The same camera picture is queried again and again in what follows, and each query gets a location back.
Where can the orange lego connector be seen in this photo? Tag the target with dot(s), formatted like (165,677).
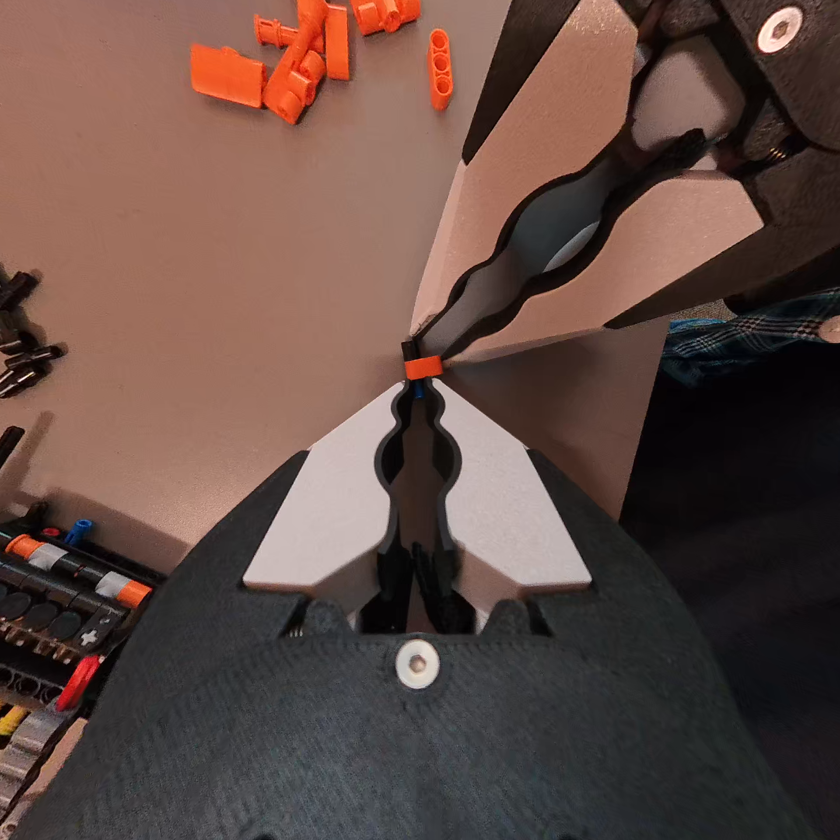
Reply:
(420,367)

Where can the pile of black lego pieces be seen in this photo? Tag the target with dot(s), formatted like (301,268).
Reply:
(26,361)

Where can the pile of orange lego pieces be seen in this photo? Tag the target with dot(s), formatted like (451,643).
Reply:
(223,75)

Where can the black lego pin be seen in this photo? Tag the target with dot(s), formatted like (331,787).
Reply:
(407,349)

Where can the person in plaid shirt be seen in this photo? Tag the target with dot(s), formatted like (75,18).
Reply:
(722,348)

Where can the person's dark navy garment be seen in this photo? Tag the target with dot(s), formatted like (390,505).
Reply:
(735,433)

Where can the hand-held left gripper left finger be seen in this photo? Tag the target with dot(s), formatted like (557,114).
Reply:
(315,518)

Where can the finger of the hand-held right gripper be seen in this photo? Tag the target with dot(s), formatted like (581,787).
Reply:
(656,256)
(525,131)

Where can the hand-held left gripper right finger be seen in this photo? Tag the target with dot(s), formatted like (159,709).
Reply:
(518,518)

